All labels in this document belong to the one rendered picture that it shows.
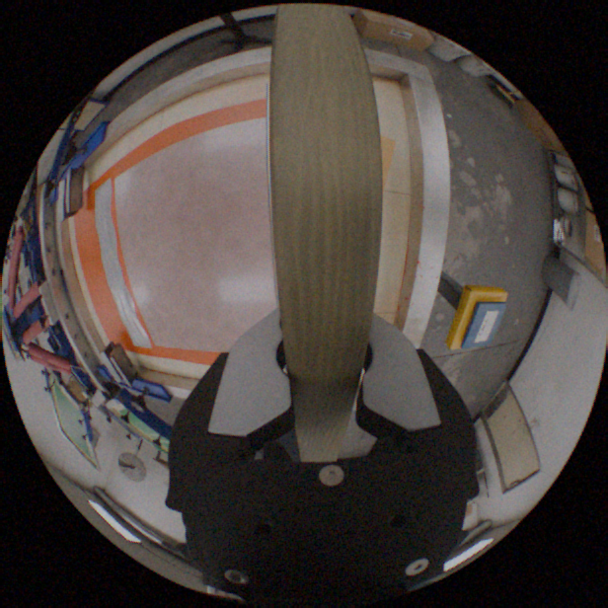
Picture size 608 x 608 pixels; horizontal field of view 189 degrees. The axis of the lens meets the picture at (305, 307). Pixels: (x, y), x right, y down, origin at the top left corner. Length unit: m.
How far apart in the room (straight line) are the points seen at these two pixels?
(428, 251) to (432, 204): 0.05
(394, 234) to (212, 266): 0.23
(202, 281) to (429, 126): 0.35
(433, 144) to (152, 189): 0.36
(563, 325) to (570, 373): 0.67
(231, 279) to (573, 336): 3.39
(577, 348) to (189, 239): 3.46
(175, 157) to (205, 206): 0.10
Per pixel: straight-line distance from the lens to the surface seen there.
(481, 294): 0.40
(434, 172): 0.25
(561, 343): 3.40
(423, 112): 0.27
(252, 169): 0.26
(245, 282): 0.28
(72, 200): 0.48
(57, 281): 0.69
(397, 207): 0.26
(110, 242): 0.42
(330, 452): 0.15
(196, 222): 0.28
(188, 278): 0.32
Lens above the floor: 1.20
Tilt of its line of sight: 59 degrees down
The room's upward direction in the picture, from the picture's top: 177 degrees counter-clockwise
